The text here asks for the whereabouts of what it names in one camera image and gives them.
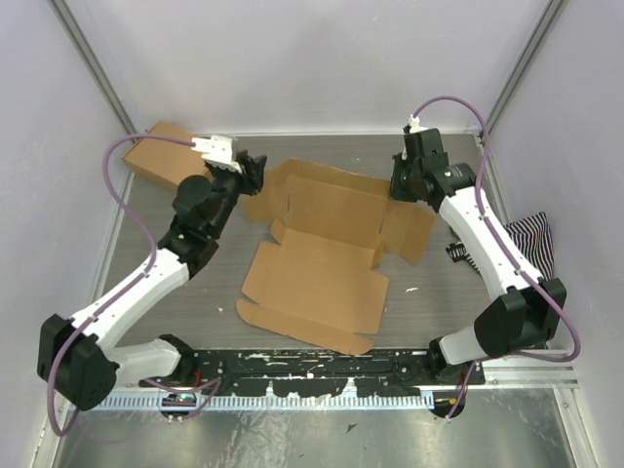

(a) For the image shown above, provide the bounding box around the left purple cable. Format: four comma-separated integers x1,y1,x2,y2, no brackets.
47,135,220,438

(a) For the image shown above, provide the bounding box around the cardboard box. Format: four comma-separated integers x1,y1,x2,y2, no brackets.
236,158,436,355
123,134,212,191

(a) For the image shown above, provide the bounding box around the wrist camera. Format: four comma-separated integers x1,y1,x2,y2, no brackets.
404,116,449,173
191,135,243,174

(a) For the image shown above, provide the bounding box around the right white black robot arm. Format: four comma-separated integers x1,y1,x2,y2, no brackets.
389,151,566,385

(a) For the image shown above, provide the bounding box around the purple striped cloth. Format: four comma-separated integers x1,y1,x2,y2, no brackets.
446,212,555,280

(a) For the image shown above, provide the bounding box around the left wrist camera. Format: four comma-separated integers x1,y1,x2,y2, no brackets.
191,135,243,174

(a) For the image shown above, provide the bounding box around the aluminium frame post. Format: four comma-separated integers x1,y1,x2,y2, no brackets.
487,0,568,137
47,0,137,134

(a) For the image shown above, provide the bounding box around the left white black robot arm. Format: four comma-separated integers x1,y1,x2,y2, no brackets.
37,151,267,411

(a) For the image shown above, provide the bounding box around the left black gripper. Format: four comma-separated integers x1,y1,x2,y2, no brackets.
211,150,268,236

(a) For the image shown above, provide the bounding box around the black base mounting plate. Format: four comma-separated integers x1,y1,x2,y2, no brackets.
138,348,488,399

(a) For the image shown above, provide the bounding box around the aluminium rail front beam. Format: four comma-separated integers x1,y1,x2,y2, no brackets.
47,348,580,391

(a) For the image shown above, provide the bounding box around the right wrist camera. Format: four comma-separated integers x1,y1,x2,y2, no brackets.
404,116,449,173

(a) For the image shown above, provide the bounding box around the perforated cable duct strip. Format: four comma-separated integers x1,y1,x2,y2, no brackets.
93,390,435,411

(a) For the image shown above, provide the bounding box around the left aluminium frame post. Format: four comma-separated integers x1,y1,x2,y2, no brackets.
47,0,137,134

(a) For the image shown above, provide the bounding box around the right aluminium frame post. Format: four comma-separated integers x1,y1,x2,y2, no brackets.
487,0,568,137

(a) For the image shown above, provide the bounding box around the folded closed cardboard box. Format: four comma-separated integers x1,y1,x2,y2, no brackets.
123,134,212,191

